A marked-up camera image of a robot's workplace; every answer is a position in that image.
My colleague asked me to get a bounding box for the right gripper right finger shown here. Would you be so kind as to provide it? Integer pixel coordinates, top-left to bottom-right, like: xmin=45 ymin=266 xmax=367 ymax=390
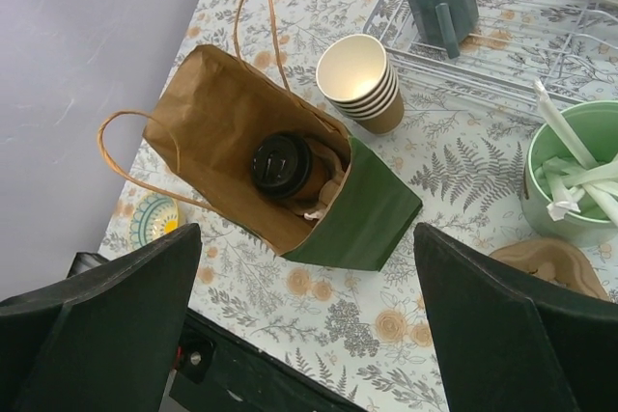
xmin=414 ymin=223 xmax=617 ymax=411

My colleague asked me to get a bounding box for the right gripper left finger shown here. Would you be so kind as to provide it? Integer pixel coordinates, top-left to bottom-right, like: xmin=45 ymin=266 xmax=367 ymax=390
xmin=1 ymin=224 xmax=202 ymax=411

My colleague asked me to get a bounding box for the green paper bag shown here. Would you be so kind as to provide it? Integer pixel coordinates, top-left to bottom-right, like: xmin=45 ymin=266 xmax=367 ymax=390
xmin=96 ymin=0 xmax=425 ymax=273

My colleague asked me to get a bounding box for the single brown paper cup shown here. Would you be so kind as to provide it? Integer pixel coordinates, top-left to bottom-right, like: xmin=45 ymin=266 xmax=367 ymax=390
xmin=285 ymin=138 xmax=334 ymax=202

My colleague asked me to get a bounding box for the brown cardboard cup carrier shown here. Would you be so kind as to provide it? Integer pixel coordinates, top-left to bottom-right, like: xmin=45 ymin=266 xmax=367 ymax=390
xmin=490 ymin=237 xmax=610 ymax=302

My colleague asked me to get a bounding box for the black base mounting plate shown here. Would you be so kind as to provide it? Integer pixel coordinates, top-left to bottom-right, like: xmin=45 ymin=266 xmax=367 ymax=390
xmin=56 ymin=240 xmax=358 ymax=411

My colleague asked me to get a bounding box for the patterned small bowl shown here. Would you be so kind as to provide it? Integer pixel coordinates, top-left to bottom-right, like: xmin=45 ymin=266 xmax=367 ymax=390
xmin=128 ymin=193 xmax=183 ymax=250

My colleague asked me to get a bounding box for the green utensil holder cup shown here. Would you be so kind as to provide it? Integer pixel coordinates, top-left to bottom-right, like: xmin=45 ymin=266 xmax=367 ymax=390
xmin=521 ymin=100 xmax=617 ymax=248

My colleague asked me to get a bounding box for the stack of brown paper cups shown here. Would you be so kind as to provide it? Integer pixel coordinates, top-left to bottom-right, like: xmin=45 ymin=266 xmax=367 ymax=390
xmin=316 ymin=34 xmax=405 ymax=135

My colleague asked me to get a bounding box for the floral table mat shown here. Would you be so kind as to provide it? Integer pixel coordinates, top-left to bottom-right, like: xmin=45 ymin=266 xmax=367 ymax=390
xmin=98 ymin=0 xmax=618 ymax=412

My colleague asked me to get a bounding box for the white wire dish rack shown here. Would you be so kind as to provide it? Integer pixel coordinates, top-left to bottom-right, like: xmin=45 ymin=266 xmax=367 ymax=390
xmin=363 ymin=0 xmax=617 ymax=118

